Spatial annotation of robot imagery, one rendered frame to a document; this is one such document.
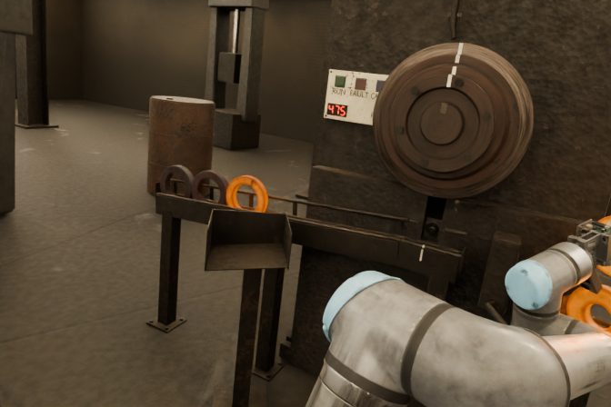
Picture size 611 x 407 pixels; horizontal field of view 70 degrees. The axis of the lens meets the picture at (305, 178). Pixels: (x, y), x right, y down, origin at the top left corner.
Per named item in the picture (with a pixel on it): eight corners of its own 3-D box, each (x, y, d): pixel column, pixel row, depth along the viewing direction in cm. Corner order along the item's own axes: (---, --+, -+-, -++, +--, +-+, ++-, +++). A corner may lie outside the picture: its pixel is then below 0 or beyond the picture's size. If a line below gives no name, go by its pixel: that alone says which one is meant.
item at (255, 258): (199, 386, 167) (212, 208, 151) (267, 386, 171) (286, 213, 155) (194, 428, 147) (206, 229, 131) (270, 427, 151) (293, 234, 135)
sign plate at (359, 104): (325, 117, 166) (331, 69, 162) (391, 127, 155) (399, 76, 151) (323, 117, 164) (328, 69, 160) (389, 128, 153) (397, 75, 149)
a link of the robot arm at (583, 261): (578, 294, 91) (536, 274, 99) (593, 286, 93) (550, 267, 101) (582, 258, 88) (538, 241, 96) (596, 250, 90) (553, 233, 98)
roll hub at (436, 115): (391, 160, 137) (405, 70, 131) (484, 178, 125) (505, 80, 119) (385, 163, 132) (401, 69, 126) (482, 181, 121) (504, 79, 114)
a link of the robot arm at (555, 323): (555, 372, 90) (562, 325, 85) (501, 345, 98) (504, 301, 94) (574, 348, 95) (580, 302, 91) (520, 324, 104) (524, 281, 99)
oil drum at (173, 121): (177, 180, 455) (181, 94, 434) (223, 193, 429) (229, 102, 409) (132, 190, 402) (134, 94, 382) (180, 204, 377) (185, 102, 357)
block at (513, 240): (480, 295, 144) (495, 228, 139) (505, 303, 141) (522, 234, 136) (476, 309, 135) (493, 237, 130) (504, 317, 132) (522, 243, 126)
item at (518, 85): (368, 178, 152) (390, 40, 142) (514, 209, 132) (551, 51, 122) (363, 181, 147) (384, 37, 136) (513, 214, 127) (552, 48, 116)
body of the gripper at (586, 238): (626, 228, 95) (593, 246, 90) (622, 262, 98) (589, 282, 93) (591, 217, 102) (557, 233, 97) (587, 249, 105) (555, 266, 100)
